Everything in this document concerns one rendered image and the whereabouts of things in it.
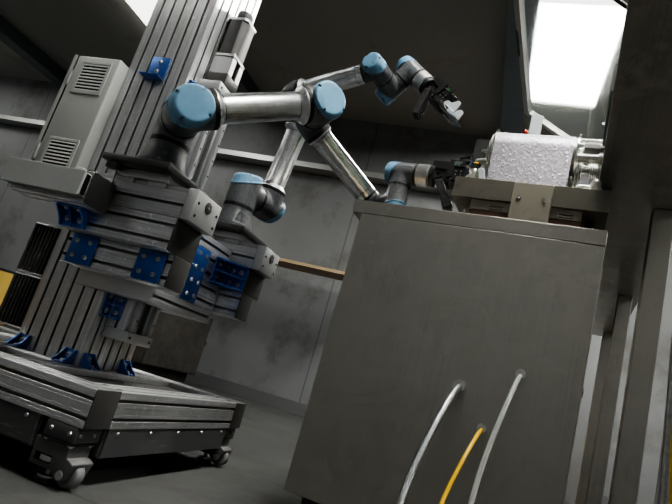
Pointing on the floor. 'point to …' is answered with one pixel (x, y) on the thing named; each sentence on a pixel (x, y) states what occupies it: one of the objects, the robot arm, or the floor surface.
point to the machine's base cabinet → (449, 366)
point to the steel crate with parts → (173, 347)
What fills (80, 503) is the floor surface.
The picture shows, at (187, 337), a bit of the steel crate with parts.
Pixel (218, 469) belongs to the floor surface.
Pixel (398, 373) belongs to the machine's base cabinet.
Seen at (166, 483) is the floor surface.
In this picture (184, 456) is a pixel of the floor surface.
